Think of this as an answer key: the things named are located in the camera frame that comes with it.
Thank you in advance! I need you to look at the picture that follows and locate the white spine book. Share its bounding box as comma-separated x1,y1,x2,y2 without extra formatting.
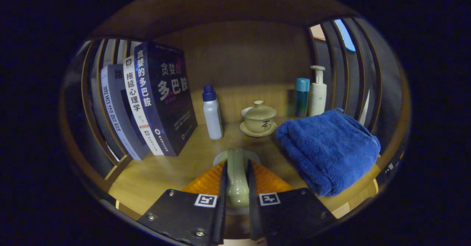
123,56,165,156

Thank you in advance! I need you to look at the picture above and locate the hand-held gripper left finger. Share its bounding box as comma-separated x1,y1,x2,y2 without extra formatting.
137,160,228,246

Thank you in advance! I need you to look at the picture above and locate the folded blue towel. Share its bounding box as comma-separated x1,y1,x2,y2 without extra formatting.
276,108,381,197

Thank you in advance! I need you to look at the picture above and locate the wooden cabinet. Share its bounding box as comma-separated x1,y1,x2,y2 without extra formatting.
59,0,412,239

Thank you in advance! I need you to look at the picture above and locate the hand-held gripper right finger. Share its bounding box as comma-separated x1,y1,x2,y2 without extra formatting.
246,159,337,245

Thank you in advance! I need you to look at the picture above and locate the beige ceramic saucer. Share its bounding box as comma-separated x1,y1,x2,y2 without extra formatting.
240,121,277,138

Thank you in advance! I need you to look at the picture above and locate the grey blue book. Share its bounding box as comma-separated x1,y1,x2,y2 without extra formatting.
100,64,150,161

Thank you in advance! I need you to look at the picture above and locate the white bottle with blue cap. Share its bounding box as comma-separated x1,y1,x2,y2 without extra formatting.
202,85,224,140

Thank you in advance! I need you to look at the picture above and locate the white pump bottle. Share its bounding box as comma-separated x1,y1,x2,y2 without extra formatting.
308,65,327,117

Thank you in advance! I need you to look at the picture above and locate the lidded beige tea cup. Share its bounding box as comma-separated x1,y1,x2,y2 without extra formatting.
241,100,277,133

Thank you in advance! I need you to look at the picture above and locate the dark navy book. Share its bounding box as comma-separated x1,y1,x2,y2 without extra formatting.
134,42,198,157

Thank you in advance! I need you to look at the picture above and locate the teal bottle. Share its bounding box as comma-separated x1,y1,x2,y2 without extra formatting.
294,78,310,118

